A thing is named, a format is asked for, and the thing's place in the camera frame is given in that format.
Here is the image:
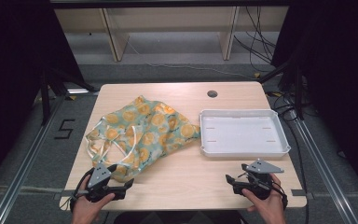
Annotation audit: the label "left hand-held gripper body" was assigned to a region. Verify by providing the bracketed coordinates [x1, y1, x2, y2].
[85, 162, 127, 203]

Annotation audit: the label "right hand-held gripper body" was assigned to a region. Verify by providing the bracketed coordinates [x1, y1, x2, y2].
[231, 158, 285, 201]

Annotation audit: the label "white plastic tray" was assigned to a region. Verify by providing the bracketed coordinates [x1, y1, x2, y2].
[198, 108, 292, 159]

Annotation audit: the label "green orange-print cloth bag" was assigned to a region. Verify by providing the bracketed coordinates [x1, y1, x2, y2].
[85, 94, 201, 183]

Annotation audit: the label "person's right hand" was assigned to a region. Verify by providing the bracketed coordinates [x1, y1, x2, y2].
[241, 173, 287, 224]

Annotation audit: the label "person's left hand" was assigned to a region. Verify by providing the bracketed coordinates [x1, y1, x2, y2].
[71, 175, 117, 224]

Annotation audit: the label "grey floor tape strip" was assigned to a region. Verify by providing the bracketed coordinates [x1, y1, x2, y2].
[290, 188, 315, 201]
[52, 189, 76, 201]

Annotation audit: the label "person's dark lap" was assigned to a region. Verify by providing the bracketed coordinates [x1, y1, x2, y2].
[100, 210, 250, 224]

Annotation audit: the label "black metal stand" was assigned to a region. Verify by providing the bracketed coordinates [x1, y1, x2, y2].
[38, 65, 97, 126]
[257, 59, 306, 121]

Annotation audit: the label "black curtain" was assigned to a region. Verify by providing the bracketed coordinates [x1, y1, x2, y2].
[0, 0, 86, 194]
[269, 0, 358, 206]

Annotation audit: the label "beige wooden shelf unit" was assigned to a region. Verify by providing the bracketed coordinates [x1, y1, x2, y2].
[53, 5, 290, 63]

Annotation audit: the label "left hand-held gripper black cable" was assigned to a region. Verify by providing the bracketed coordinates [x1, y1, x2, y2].
[59, 167, 95, 213]

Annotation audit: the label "hand-held gripper black cable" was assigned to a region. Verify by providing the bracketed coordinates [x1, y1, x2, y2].
[271, 180, 290, 210]
[59, 167, 95, 213]

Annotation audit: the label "right hand-held gripper black cable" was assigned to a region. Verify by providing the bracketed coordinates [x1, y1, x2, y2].
[271, 180, 290, 210]

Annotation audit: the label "black floor cables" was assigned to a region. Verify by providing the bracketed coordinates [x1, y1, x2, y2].
[266, 91, 311, 224]

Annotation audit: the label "aluminium floor rail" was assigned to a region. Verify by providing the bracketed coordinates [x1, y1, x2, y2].
[0, 95, 68, 224]
[286, 108, 358, 224]

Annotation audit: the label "white floor cable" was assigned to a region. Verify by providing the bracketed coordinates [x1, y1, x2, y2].
[124, 38, 257, 79]

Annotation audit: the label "black hanging cables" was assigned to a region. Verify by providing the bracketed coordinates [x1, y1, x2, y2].
[232, 5, 278, 74]

